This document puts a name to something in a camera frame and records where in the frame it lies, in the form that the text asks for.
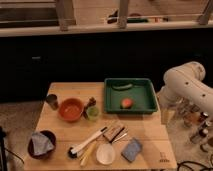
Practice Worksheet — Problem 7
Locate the blue-grey sponge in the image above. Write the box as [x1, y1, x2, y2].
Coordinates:
[121, 138, 142, 162]

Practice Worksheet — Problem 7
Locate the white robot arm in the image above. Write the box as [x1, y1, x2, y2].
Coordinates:
[158, 61, 213, 125]

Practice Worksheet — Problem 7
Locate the red bowl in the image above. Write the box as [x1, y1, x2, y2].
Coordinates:
[58, 98, 84, 122]

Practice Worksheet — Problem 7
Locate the dark maroon bowl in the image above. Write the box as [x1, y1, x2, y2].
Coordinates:
[28, 130, 56, 159]

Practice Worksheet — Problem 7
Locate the green cucumber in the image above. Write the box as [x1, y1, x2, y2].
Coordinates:
[112, 84, 133, 91]

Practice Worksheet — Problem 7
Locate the red-orange fruit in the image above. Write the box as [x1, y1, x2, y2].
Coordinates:
[121, 98, 133, 109]

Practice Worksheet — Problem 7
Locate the green plastic cup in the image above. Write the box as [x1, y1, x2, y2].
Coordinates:
[86, 106, 99, 121]

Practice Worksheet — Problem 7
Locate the green plastic tray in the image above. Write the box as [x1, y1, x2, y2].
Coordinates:
[104, 78, 158, 114]

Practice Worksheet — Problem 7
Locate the wooden block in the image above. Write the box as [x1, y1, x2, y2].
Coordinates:
[103, 124, 124, 142]

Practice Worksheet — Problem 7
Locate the silver spoon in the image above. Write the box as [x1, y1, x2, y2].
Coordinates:
[111, 132, 128, 144]

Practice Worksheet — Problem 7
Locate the small metal cup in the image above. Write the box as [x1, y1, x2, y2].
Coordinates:
[45, 94, 59, 110]

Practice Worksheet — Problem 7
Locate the yellow spatula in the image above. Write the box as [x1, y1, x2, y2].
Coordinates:
[80, 141, 97, 167]

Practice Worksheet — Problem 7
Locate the white plate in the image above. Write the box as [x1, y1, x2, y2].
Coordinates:
[96, 143, 116, 165]

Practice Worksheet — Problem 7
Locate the grey cloth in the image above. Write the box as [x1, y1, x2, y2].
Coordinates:
[32, 132, 54, 156]

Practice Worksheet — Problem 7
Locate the black cable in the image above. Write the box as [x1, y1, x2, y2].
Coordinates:
[176, 160, 213, 171]

